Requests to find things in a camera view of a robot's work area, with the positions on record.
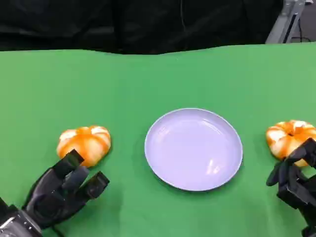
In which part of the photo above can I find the black backdrop curtain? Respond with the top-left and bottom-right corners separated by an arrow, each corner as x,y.
0,0 -> 284,55

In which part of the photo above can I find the black looped cable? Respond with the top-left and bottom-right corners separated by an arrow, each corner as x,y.
291,14 -> 312,43

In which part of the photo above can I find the thin black hanging cable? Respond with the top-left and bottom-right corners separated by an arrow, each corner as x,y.
180,0 -> 190,49

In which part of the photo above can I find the orange white toy bread roll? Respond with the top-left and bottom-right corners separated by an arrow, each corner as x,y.
56,125 -> 112,168
265,119 -> 316,168

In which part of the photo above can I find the green table cloth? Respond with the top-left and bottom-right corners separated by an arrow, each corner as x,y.
0,41 -> 316,237

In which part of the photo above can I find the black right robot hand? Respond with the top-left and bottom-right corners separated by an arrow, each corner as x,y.
266,137 -> 316,223

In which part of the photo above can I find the grey metal frame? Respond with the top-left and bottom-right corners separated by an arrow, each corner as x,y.
265,0 -> 307,44

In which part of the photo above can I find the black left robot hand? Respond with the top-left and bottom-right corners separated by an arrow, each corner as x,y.
22,149 -> 111,230

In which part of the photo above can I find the lilac plate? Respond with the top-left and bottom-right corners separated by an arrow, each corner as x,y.
144,107 -> 243,192

